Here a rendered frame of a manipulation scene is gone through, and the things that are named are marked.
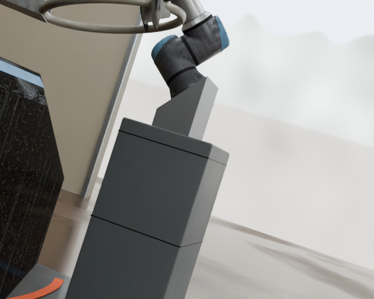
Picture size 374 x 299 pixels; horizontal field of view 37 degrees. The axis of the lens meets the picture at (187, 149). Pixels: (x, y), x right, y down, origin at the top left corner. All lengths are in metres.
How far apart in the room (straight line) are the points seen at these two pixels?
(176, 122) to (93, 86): 4.59
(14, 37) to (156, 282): 5.64
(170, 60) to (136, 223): 0.71
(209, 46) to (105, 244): 0.94
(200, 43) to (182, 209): 0.72
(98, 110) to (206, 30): 4.46
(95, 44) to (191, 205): 4.96
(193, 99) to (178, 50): 0.24
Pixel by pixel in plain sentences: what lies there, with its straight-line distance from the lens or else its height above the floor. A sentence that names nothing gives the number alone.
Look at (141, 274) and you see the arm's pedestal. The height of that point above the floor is 0.27.
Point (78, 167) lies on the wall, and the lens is 6.83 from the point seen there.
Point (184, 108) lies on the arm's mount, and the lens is 2.35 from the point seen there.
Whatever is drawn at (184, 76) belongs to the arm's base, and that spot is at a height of 1.09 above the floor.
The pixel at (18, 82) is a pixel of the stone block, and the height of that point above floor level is 0.82.
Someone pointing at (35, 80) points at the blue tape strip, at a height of 0.84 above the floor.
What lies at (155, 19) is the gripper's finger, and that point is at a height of 1.13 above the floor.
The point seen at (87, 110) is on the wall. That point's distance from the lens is 6.87.
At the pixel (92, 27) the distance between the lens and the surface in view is 2.16.
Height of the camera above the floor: 0.75
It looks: 1 degrees up
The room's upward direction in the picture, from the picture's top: 18 degrees clockwise
